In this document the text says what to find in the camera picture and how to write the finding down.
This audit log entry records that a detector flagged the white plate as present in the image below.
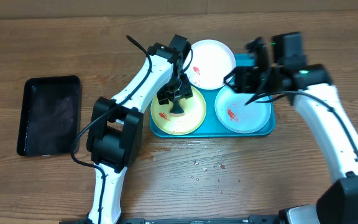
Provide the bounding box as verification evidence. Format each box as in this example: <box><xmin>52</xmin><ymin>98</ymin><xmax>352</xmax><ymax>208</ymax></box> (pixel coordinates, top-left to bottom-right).
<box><xmin>183</xmin><ymin>39</ymin><xmax>236</xmax><ymax>90</ymax></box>

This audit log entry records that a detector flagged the yellow plate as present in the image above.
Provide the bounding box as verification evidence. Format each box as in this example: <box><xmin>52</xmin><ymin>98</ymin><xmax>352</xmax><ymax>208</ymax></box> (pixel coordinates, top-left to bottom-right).
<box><xmin>150</xmin><ymin>87</ymin><xmax>206</xmax><ymax>135</ymax></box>

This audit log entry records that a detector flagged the green and pink sponge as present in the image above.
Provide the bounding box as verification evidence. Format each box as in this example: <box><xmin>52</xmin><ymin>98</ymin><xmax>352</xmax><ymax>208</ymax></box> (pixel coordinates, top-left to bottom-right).
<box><xmin>169</xmin><ymin>101</ymin><xmax>185</xmax><ymax>117</ymax></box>

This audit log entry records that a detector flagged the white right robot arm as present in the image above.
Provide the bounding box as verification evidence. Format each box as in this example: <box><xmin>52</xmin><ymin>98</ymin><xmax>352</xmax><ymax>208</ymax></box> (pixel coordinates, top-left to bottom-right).
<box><xmin>223</xmin><ymin>32</ymin><xmax>358</xmax><ymax>223</ymax></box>

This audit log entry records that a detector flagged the light blue plate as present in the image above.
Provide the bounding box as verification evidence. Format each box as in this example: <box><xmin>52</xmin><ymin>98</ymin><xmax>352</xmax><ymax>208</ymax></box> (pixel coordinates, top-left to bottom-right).
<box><xmin>214</xmin><ymin>86</ymin><xmax>272</xmax><ymax>134</ymax></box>

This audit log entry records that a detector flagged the black rectangular water tray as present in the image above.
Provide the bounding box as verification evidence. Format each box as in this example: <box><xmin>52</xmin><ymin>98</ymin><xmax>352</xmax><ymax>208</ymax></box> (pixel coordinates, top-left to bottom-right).
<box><xmin>17</xmin><ymin>75</ymin><xmax>82</xmax><ymax>157</ymax></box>

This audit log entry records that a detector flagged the teal plastic serving tray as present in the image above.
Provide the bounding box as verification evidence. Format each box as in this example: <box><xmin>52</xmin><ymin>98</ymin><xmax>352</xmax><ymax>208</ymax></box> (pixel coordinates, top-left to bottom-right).
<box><xmin>149</xmin><ymin>53</ymin><xmax>276</xmax><ymax>139</ymax></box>

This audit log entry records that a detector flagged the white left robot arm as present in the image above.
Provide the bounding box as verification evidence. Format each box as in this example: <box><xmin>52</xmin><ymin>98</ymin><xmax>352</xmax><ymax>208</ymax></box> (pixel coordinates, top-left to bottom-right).
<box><xmin>86</xmin><ymin>41</ymin><xmax>193</xmax><ymax>223</ymax></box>

